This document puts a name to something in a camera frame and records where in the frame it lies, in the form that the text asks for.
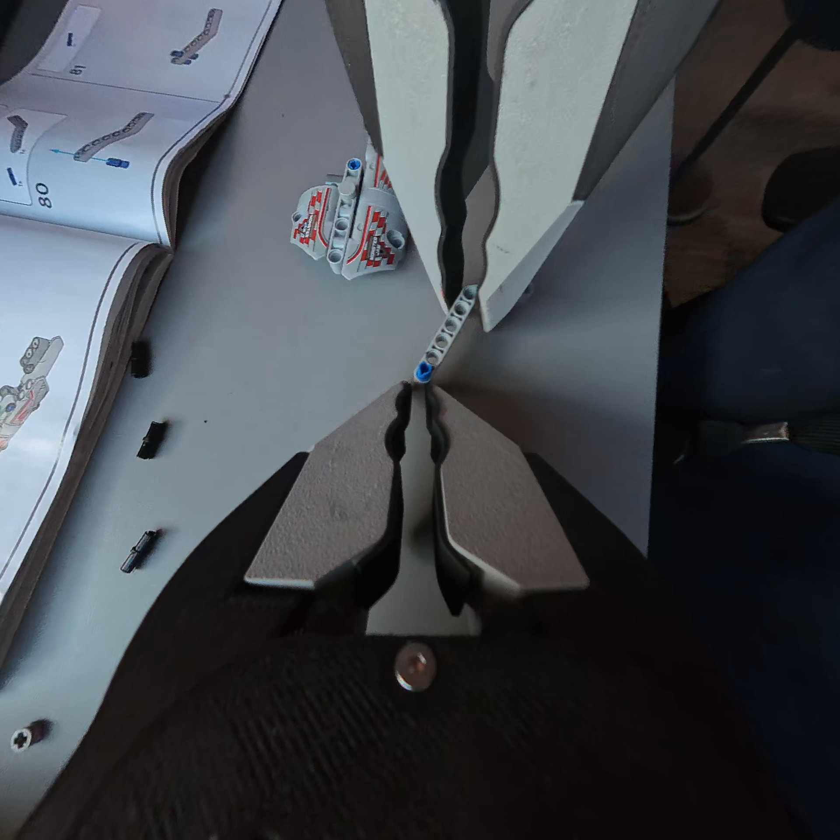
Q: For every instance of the black lego axle pin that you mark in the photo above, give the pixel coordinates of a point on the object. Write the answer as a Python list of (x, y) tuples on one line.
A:
[(26, 736)]

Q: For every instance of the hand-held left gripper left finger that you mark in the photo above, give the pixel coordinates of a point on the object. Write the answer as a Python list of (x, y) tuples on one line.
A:
[(328, 505)]

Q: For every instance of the blue lego pin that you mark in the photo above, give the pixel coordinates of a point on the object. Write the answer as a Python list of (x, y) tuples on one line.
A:
[(424, 372)]

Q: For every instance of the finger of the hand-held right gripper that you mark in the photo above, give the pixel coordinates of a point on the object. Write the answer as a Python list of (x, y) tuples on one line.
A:
[(407, 131), (558, 164)]

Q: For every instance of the grey red lego assembly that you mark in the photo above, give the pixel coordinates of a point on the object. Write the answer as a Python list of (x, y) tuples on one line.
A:
[(351, 226)]

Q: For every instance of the lego instruction booklet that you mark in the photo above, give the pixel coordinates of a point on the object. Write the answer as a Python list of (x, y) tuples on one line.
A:
[(98, 65)]

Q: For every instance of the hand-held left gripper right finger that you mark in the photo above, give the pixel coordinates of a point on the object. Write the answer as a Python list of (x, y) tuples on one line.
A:
[(505, 512)]

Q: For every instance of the grey lego beam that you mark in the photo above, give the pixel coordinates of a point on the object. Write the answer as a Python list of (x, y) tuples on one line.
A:
[(449, 331)]

